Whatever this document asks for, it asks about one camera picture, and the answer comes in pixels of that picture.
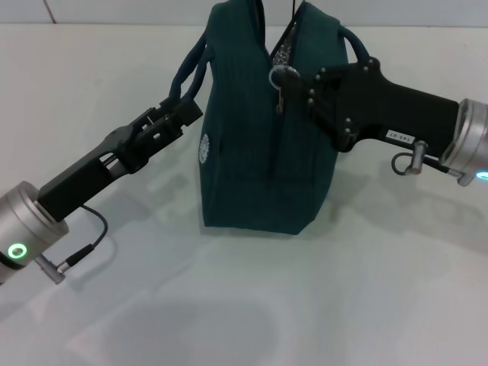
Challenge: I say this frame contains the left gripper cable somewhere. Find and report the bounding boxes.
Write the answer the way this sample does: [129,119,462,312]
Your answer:
[36,204,111,286]

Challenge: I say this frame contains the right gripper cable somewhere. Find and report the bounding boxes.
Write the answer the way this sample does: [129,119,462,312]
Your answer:
[391,140,465,179]

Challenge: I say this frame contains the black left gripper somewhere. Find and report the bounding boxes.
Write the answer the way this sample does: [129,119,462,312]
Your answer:
[37,96,206,223]

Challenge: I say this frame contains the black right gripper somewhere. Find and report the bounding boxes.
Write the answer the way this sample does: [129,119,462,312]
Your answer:
[271,58,461,154]

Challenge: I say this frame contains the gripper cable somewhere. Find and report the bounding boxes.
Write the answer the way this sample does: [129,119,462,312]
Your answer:
[391,140,465,179]
[36,204,111,286]

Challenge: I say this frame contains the dark teal insulated lunch bag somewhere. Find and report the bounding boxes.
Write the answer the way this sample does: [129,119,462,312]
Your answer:
[169,0,371,238]

